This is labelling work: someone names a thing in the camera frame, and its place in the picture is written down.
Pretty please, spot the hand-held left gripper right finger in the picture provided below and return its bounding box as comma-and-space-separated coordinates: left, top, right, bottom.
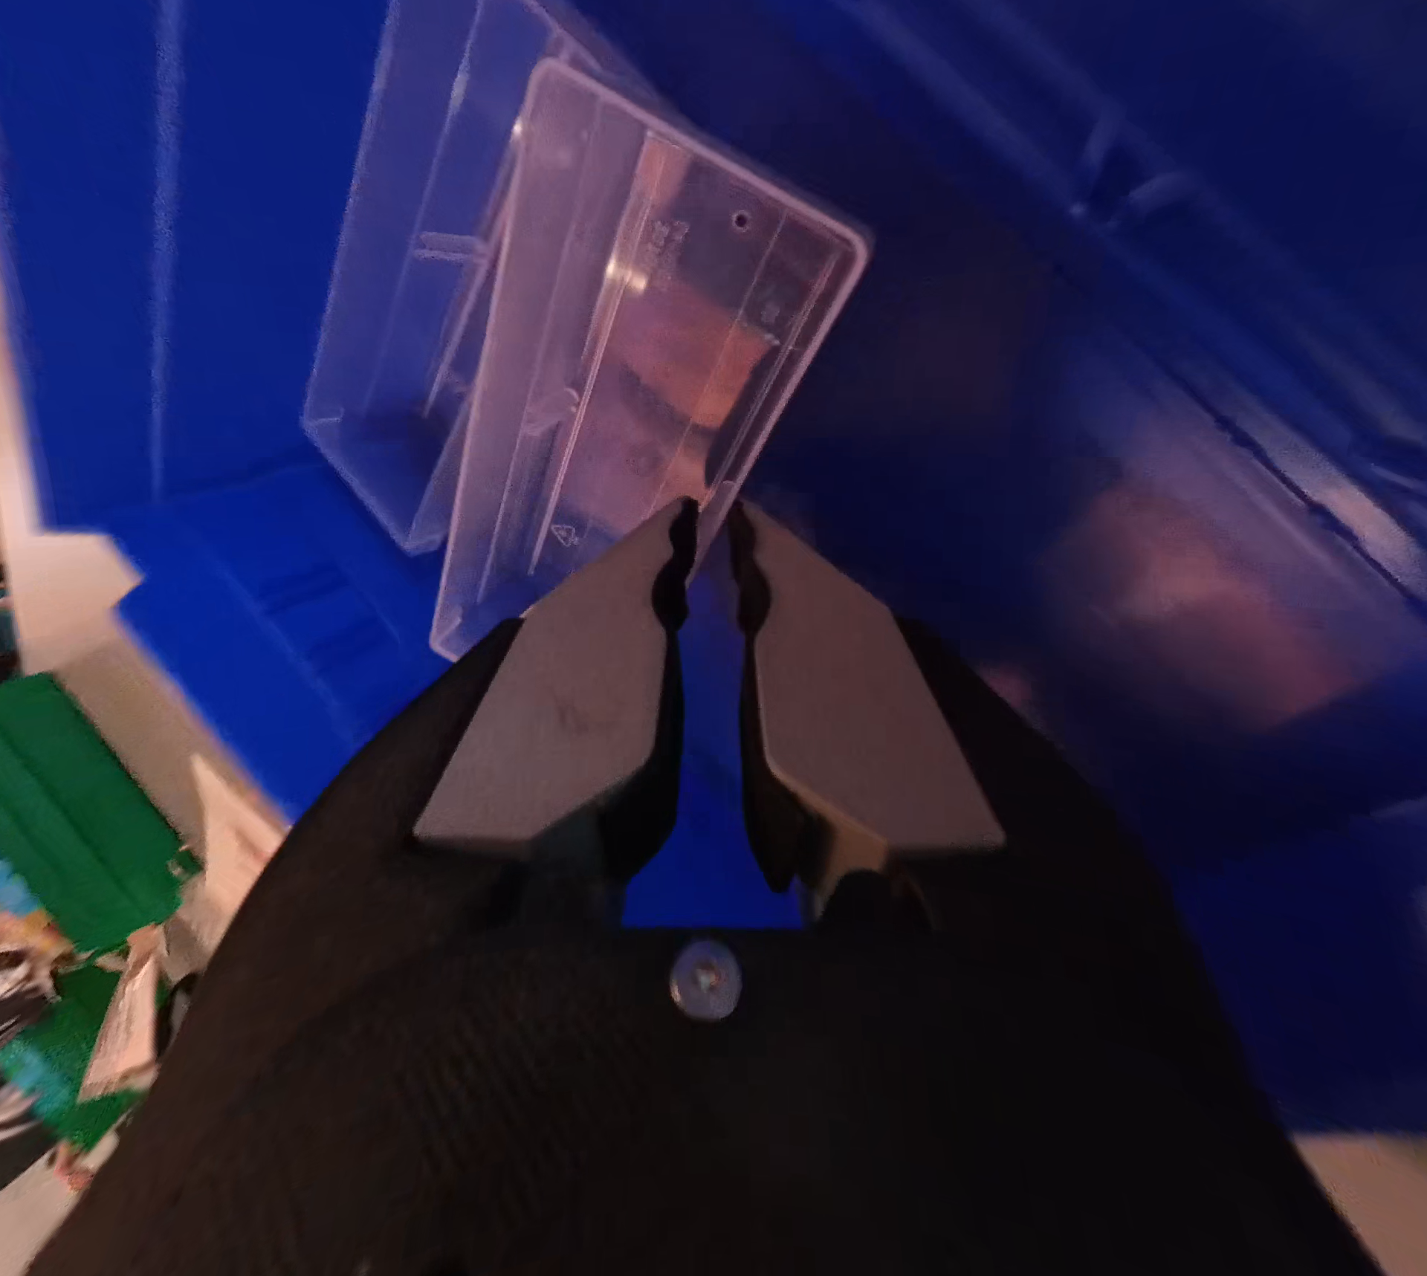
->
724, 499, 1006, 904

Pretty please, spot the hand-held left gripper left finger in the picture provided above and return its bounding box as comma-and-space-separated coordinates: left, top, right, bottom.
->
412, 499, 701, 885

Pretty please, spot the large clear plastic drawer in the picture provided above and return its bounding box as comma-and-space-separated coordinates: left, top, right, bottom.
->
300, 0, 669, 558
427, 59, 872, 662

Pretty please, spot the blue plastic bin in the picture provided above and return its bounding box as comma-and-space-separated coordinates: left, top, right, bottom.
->
0, 0, 1427, 1134

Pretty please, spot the dark green box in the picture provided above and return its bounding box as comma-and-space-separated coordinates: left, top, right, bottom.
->
0, 674, 201, 955

